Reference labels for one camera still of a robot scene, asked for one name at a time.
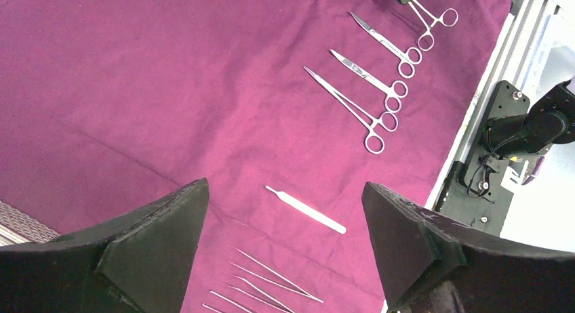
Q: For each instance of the remaining steel instrument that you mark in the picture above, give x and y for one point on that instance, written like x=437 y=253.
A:
x=308 y=211

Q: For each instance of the steel tweezers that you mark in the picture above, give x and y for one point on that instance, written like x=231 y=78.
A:
x=269 y=275
x=232 y=302

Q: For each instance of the steel surgical forceps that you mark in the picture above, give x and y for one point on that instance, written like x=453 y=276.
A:
x=373 y=141

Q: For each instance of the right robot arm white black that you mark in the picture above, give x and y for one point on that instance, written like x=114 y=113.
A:
x=535 y=53

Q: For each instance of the purple cloth wrap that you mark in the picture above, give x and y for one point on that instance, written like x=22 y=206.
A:
x=107 y=105

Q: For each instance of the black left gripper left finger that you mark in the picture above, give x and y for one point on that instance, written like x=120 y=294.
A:
x=137 y=262

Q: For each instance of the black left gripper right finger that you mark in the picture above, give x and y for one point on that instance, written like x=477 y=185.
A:
x=428 y=262

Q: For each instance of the perforated steel instrument tray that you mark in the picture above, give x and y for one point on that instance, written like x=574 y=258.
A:
x=18 y=227

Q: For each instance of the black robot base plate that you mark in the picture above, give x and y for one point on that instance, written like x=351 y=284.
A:
x=472 y=193

